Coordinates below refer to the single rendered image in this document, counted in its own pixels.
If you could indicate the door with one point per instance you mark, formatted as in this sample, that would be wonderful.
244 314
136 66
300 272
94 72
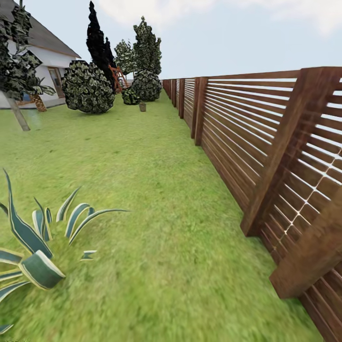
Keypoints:
56 77
26 99

